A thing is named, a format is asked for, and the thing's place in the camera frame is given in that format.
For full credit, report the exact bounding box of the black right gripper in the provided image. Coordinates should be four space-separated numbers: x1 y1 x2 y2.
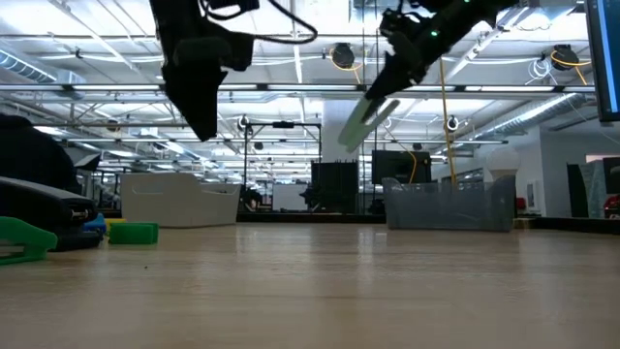
360 9 466 122

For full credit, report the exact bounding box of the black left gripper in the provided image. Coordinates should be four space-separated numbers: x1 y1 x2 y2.
149 0 256 143

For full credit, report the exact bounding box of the mint green stapler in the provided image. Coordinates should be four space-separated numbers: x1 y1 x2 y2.
337 96 402 154

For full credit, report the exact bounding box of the green mini stapler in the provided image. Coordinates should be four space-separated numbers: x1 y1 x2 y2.
0 215 58 267
108 221 160 245

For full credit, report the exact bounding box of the blue mini stapler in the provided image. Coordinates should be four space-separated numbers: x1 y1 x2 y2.
81 212 108 235

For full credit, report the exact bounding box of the black background screen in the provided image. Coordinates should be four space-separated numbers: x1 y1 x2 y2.
371 149 432 185

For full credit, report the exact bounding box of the light grey plastic bin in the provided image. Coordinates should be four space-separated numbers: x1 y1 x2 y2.
119 173 242 228

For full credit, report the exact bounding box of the black background cabinet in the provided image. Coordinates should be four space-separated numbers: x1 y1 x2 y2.
310 161 360 214

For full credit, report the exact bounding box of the white background board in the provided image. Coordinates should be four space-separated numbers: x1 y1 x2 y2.
271 183 309 212

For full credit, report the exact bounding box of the dark translucent plastic bin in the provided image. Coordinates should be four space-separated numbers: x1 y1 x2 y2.
381 174 517 233

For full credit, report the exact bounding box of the computer monitor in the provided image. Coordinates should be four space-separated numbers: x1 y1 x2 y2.
584 0 620 122

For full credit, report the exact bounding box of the ceiling cable reel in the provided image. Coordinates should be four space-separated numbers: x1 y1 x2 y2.
330 42 357 70
550 44 593 73

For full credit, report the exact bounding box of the yellow hanging cable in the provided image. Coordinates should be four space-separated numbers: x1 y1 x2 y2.
438 57 459 185

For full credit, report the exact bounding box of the black background frame rig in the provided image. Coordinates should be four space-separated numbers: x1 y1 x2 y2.
243 120 324 214

